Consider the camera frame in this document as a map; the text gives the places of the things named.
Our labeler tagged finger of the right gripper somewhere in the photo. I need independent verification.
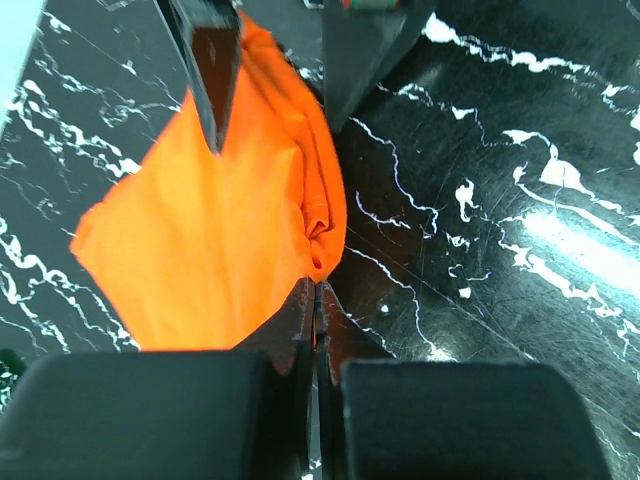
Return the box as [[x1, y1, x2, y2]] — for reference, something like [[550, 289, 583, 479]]
[[155, 0, 242, 154], [322, 0, 437, 133]]

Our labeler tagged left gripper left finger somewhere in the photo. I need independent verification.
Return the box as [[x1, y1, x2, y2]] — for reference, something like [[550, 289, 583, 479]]
[[1, 279, 316, 479]]

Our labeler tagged orange t shirt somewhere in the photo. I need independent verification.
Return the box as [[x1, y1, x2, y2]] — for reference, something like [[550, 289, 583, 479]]
[[70, 17, 347, 351]]

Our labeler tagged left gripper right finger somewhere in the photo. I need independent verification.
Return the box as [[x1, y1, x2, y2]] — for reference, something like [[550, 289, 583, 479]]
[[316, 283, 610, 479]]

